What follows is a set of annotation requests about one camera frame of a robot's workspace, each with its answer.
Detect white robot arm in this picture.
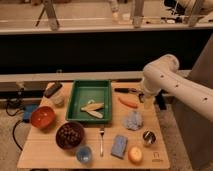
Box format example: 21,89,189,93
141,54,213,122

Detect orange carrot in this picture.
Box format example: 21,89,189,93
118,97,138,109

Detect crumpled blue cloth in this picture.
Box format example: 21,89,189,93
122,110,143,131

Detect small metal cup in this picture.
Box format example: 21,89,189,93
143,131,156,146

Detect blue sponge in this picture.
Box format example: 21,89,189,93
111,135,128,159

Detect pale banana piece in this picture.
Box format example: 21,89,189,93
87,111,103,119

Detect silver fork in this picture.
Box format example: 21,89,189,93
99,126,105,157

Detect orange fruit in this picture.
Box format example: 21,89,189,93
128,146,143,164

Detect green plastic tray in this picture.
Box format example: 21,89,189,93
66,80,112,124

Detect blue plastic cup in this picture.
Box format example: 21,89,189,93
76,146,92,164

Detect dark bowl of nuts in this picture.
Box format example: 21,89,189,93
56,121,85,150

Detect beige round container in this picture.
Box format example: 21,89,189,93
53,95,65,107

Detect red bowl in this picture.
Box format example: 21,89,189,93
30,106,56,129

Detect blue power box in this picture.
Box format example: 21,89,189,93
23,104,37,123

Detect black handled peeler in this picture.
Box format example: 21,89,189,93
114,88,144,103

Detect black cable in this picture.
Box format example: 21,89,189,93
4,89,26,152

